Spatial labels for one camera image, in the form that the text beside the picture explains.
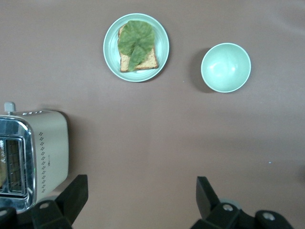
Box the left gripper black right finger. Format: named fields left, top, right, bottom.
left=190, top=176, right=294, bottom=229

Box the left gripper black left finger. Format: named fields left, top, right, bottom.
left=0, top=175, right=89, bottom=229

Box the silver beige toaster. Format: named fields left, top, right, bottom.
left=0, top=102, right=70, bottom=214

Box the brown table cover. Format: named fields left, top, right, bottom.
left=0, top=0, right=305, bottom=229

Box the pale green bowl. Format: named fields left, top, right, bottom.
left=201, top=42, right=252, bottom=94

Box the pale green plate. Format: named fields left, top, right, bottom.
left=102, top=13, right=170, bottom=83

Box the toast slice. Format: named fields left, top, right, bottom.
left=118, top=23, right=160, bottom=73

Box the green lettuce leaf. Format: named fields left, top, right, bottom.
left=117, top=20, right=156, bottom=72

